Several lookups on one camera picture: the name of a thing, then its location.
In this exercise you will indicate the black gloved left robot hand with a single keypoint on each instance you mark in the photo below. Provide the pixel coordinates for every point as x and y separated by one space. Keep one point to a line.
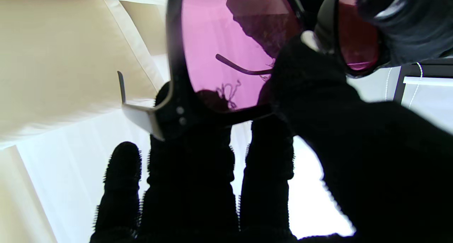
414 23

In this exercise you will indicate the black glasses with pink lenses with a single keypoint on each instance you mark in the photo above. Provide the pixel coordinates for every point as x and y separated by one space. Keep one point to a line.
208 41

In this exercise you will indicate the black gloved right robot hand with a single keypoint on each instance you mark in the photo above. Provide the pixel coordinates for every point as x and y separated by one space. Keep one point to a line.
371 165

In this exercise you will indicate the beige sofa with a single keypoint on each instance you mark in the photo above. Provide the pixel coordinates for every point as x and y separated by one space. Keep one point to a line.
63 58

